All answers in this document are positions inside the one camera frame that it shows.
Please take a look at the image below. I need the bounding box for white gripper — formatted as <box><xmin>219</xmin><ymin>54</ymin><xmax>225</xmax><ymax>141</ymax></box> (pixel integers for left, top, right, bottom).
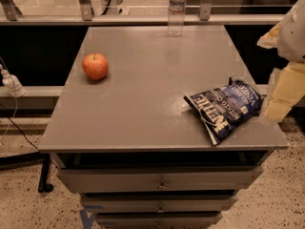
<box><xmin>256</xmin><ymin>0</ymin><xmax>305</xmax><ymax>122</ymax></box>

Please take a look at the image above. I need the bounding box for blue Kettle chip bag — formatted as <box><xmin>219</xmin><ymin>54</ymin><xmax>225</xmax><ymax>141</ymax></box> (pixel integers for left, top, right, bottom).
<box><xmin>184</xmin><ymin>74</ymin><xmax>263</xmax><ymax>146</ymax></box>

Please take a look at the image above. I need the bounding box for red apple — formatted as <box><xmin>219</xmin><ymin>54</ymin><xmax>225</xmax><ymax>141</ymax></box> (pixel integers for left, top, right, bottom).
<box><xmin>82</xmin><ymin>53</ymin><xmax>109</xmax><ymax>80</ymax></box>

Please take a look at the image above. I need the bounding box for clear plastic water bottle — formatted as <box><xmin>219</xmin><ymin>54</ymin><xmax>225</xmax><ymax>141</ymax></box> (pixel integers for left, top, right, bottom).
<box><xmin>168</xmin><ymin>0</ymin><xmax>187</xmax><ymax>37</ymax></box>

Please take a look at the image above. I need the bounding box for grey drawer cabinet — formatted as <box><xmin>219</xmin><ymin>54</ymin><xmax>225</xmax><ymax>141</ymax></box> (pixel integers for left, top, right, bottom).
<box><xmin>37</xmin><ymin>24</ymin><xmax>290</xmax><ymax>229</ymax></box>

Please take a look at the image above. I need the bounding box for top grey drawer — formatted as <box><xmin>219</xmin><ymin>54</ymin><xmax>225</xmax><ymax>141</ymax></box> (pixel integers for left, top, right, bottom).
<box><xmin>58</xmin><ymin>166</ymin><xmax>263</xmax><ymax>193</ymax></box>

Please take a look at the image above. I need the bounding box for grey drawer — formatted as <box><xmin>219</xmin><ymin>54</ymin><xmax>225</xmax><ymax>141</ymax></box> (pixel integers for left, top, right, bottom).
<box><xmin>95</xmin><ymin>212</ymin><xmax>222</xmax><ymax>227</ymax></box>
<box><xmin>83</xmin><ymin>195</ymin><xmax>237</xmax><ymax>213</ymax></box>
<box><xmin>58</xmin><ymin>166</ymin><xmax>263</xmax><ymax>193</ymax></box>

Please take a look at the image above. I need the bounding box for middle grey drawer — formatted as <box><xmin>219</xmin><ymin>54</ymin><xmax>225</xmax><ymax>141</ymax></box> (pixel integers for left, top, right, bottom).
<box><xmin>83</xmin><ymin>195</ymin><xmax>237</xmax><ymax>213</ymax></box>

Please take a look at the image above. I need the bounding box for bottom grey drawer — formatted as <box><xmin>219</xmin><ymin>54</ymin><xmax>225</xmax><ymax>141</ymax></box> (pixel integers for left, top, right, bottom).
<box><xmin>95</xmin><ymin>212</ymin><xmax>222</xmax><ymax>227</ymax></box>

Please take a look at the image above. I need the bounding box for blue floor tape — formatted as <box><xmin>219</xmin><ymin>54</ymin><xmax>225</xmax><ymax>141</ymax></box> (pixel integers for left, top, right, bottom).
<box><xmin>79</xmin><ymin>205</ymin><xmax>101</xmax><ymax>229</ymax></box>

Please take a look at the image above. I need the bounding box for metal window railing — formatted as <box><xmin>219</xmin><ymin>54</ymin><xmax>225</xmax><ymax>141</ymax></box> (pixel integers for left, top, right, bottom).
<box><xmin>0</xmin><ymin>0</ymin><xmax>297</xmax><ymax>25</ymax></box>

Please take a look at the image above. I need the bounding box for black metal stand leg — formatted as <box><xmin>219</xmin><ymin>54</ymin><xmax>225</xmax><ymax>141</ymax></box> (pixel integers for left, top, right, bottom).
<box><xmin>0</xmin><ymin>152</ymin><xmax>53</xmax><ymax>193</ymax></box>

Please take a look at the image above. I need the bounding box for black cable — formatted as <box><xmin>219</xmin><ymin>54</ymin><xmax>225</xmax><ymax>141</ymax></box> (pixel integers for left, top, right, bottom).
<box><xmin>0</xmin><ymin>103</ymin><xmax>40</xmax><ymax>151</ymax></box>

